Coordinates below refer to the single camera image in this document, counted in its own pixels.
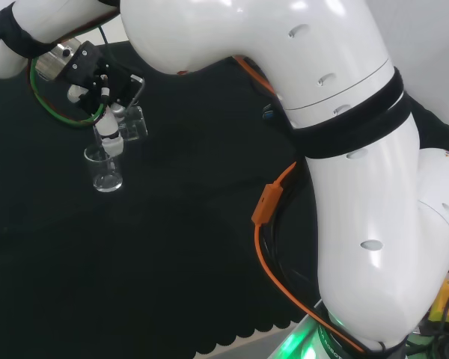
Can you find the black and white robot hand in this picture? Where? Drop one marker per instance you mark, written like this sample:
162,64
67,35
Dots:
97,78

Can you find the large clear glass beaker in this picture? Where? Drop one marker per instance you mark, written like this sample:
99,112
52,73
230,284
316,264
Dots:
134,127

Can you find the small clear glass beaker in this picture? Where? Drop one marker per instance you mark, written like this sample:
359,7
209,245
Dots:
106,175

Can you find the black bench cloth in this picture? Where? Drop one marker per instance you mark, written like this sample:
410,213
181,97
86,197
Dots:
153,232

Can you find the blue connector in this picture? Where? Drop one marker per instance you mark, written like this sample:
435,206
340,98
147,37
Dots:
268,112

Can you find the yellow stop button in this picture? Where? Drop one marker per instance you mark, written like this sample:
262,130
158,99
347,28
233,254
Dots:
443,299

